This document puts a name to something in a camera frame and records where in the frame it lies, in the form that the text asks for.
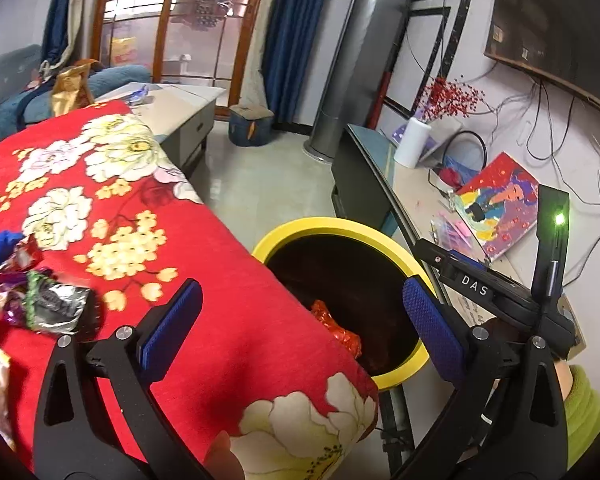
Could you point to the yellow-rimmed black trash bin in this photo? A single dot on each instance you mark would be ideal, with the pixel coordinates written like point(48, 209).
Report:
point(330, 225)

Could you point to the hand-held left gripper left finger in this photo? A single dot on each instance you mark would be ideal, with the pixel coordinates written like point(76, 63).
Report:
point(172, 325)

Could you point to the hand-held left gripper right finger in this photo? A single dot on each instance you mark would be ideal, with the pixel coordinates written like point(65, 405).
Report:
point(432, 330)

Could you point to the blue curtain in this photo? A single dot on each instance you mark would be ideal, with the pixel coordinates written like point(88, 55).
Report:
point(57, 10)
point(295, 45)

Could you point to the gold paper bag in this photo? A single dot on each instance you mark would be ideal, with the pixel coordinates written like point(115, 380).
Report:
point(70, 90)

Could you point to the wooden glass sliding door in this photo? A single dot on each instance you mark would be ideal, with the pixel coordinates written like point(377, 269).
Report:
point(165, 35)

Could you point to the person's left hand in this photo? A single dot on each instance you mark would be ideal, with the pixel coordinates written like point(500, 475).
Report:
point(225, 460)

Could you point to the colourful painted picture book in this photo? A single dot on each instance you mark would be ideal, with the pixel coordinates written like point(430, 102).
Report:
point(500, 205)

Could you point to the silver tower air conditioner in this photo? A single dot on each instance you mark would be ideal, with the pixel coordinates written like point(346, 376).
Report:
point(360, 60)

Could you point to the white vase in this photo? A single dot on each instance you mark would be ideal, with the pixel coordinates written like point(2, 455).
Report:
point(412, 142)

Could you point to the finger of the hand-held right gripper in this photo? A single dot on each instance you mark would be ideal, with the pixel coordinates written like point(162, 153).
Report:
point(467, 258)
point(437, 262)

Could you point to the lavender printed card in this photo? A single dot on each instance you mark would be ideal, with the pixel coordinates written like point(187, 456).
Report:
point(442, 135)

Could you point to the wall television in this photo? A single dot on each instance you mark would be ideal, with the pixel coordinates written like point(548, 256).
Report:
point(555, 20)

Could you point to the blue plastic wrapper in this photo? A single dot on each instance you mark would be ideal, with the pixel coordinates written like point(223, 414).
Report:
point(140, 93)

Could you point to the pink plastic packet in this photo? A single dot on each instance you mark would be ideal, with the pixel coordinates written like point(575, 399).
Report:
point(450, 230)

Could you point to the red floral blanket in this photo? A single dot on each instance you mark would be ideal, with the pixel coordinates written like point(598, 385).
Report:
point(180, 260)

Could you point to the grey coffee table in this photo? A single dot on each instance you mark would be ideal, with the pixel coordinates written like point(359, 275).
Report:
point(180, 115)

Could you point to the red foil wrapper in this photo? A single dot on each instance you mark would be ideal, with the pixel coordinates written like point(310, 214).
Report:
point(337, 332)

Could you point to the blue sofa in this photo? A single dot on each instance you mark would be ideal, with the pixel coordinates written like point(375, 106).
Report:
point(10, 100)

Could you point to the person's right forearm green sleeve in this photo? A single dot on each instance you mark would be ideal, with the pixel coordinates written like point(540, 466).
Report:
point(585, 410)

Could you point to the red berry branches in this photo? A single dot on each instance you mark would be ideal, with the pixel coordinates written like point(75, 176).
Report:
point(450, 97)

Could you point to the red candy wrapper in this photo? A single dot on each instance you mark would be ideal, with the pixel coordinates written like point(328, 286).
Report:
point(27, 260)

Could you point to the green mesh scrap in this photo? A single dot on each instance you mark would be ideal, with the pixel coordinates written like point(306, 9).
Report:
point(34, 295)

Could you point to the black television stand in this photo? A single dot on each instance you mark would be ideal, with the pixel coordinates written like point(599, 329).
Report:
point(365, 185)

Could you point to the silver foil wrapper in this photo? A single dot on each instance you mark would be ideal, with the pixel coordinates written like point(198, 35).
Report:
point(60, 307)

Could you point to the small blue stool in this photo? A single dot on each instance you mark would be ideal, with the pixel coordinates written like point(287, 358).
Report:
point(250, 127)

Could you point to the yellow cardboard box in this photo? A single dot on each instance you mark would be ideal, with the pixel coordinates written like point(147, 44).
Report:
point(124, 51)

